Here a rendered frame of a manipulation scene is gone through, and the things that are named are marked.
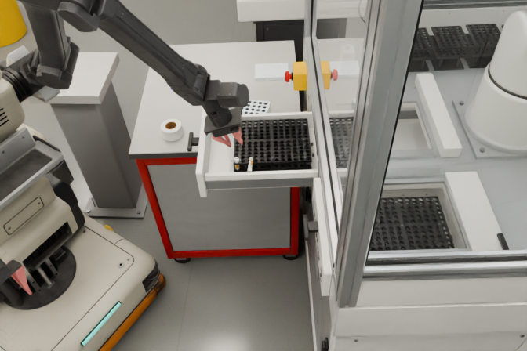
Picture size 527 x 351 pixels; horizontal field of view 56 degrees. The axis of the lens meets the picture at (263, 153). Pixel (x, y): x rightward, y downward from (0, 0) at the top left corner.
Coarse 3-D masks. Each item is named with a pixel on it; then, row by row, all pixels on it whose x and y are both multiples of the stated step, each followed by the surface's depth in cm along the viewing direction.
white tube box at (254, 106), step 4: (252, 100) 174; (256, 100) 174; (260, 100) 174; (248, 104) 173; (252, 104) 172; (256, 104) 172; (260, 104) 172; (264, 104) 173; (268, 104) 172; (232, 108) 171; (244, 108) 171; (248, 108) 171; (252, 108) 171; (256, 108) 171; (260, 108) 171; (264, 108) 172; (268, 108) 171; (244, 112) 170; (248, 112) 170; (252, 112) 170; (256, 112) 169; (260, 112) 169; (264, 112) 169; (268, 112) 172
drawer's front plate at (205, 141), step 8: (200, 136) 144; (208, 136) 149; (200, 144) 141; (208, 144) 149; (200, 152) 139; (208, 152) 148; (200, 160) 137; (208, 160) 148; (200, 168) 135; (208, 168) 147; (200, 176) 135; (200, 184) 137; (200, 192) 140
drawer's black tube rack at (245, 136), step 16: (256, 128) 154; (272, 128) 149; (288, 128) 149; (304, 128) 148; (240, 144) 145; (256, 144) 144; (272, 144) 144; (288, 144) 144; (304, 144) 144; (240, 160) 140; (256, 160) 141; (272, 160) 140; (288, 160) 144; (304, 160) 140
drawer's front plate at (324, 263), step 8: (320, 184) 130; (320, 192) 128; (312, 200) 138; (320, 200) 126; (320, 208) 124; (320, 216) 123; (320, 224) 121; (320, 232) 119; (320, 240) 118; (320, 248) 119; (328, 248) 116; (320, 256) 120; (328, 256) 115; (320, 264) 120; (328, 264) 113; (320, 272) 121; (328, 272) 112; (320, 280) 122; (328, 280) 114; (328, 288) 117
